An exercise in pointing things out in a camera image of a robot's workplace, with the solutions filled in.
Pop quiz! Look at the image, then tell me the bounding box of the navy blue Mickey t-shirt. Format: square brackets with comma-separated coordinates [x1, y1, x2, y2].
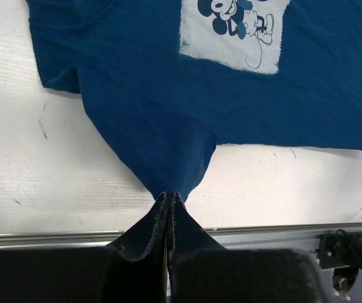
[27, 1, 362, 198]

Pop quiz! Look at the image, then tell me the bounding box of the aluminium mounting rail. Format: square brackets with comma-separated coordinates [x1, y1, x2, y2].
[0, 222, 362, 256]

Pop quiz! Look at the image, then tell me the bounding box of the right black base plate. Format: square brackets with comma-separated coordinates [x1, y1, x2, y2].
[317, 229, 362, 269]

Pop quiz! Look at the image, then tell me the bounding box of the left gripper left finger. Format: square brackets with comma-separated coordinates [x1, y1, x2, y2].
[0, 193, 167, 302]

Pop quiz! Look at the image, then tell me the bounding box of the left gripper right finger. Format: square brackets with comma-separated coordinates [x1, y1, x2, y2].
[166, 193, 329, 302]

